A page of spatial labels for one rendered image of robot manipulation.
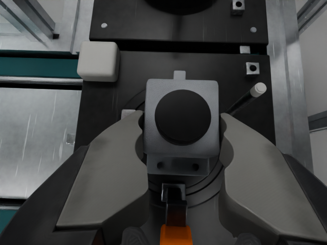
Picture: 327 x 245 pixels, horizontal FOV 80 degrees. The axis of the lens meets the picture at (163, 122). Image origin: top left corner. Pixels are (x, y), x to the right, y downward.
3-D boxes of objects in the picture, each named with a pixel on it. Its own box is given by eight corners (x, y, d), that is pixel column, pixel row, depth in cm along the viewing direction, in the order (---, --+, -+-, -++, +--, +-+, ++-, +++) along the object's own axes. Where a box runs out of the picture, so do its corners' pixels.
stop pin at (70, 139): (87, 147, 28) (75, 145, 24) (79, 147, 28) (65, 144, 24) (89, 137, 28) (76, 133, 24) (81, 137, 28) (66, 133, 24)
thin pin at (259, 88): (228, 119, 22) (267, 93, 13) (221, 119, 22) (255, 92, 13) (228, 113, 22) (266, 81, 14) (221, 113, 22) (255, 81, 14)
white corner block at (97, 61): (120, 88, 27) (113, 75, 23) (88, 86, 27) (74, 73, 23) (123, 57, 28) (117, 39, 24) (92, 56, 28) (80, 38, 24)
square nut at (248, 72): (256, 78, 25) (260, 74, 24) (243, 77, 25) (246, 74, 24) (255, 66, 25) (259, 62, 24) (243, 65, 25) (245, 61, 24)
